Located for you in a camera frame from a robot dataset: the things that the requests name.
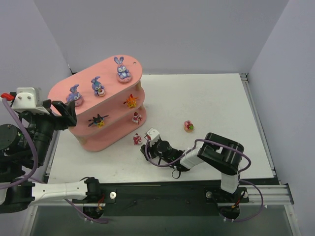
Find orange bunny toy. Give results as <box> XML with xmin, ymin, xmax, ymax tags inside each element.
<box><xmin>124</xmin><ymin>94</ymin><xmax>138</xmax><ymax>108</ymax></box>

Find purple bunny toy on donut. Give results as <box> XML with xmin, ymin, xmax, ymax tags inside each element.
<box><xmin>114</xmin><ymin>57</ymin><xmax>132</xmax><ymax>84</ymax></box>

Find strawberry cake slice toy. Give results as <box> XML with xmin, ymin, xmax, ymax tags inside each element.
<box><xmin>132</xmin><ymin>112</ymin><xmax>142</xmax><ymax>125</ymax></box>

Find black winged toy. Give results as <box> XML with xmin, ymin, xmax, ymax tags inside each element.
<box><xmin>88</xmin><ymin>114</ymin><xmax>109</xmax><ymax>127</ymax></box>

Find pink bear with strawberry hat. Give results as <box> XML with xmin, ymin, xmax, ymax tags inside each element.
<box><xmin>133</xmin><ymin>133</ymin><xmax>142</xmax><ymax>145</ymax></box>

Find pink three-tier wooden shelf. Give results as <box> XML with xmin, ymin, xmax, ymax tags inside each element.
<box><xmin>48</xmin><ymin>55</ymin><xmax>146</xmax><ymax>152</ymax></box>

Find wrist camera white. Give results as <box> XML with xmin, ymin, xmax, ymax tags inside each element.
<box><xmin>145</xmin><ymin>128</ymin><xmax>160</xmax><ymax>147</ymax></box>
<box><xmin>0</xmin><ymin>87</ymin><xmax>49</xmax><ymax>115</ymax></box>

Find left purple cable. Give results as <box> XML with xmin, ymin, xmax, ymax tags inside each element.
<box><xmin>0</xmin><ymin>98</ymin><xmax>38</xmax><ymax>190</ymax></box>

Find small purple bunny with cake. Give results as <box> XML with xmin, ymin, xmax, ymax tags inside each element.
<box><xmin>91</xmin><ymin>76</ymin><xmax>105</xmax><ymax>97</ymax></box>

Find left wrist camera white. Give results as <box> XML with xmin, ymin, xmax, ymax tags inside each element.
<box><xmin>0</xmin><ymin>87</ymin><xmax>49</xmax><ymax>115</ymax></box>

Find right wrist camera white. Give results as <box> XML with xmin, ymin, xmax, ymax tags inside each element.
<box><xmin>145</xmin><ymin>128</ymin><xmax>160</xmax><ymax>147</ymax></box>

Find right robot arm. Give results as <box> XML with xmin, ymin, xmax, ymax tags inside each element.
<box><xmin>141</xmin><ymin>131</ymin><xmax>252</xmax><ymax>194</ymax></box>

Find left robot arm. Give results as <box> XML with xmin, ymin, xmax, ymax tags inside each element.
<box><xmin>0</xmin><ymin>98</ymin><xmax>106</xmax><ymax>213</ymax></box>

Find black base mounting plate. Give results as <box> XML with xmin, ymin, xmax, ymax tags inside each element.
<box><xmin>73</xmin><ymin>180</ymin><xmax>249</xmax><ymax>217</ymax></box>

